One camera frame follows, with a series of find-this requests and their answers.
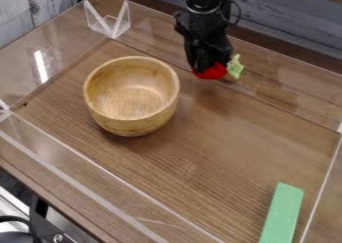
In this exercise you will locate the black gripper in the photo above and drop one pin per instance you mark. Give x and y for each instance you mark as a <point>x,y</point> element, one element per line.
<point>203,31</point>

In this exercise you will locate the red plush strawberry toy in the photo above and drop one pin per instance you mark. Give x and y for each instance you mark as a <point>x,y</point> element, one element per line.
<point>218,71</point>

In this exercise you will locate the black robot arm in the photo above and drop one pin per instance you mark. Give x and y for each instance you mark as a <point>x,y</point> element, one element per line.
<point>200,6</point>

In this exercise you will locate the light wooden bowl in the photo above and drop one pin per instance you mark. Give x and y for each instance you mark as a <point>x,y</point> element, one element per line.
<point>131,94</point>

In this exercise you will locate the green tape strip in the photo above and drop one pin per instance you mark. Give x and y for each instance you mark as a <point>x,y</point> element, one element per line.
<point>282,215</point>

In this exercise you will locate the clear acrylic corner bracket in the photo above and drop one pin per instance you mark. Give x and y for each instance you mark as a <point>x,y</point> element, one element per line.
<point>108,25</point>

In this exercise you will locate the clear acrylic enclosure wall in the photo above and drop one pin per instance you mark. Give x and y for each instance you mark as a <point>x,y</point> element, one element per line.
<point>195,182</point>

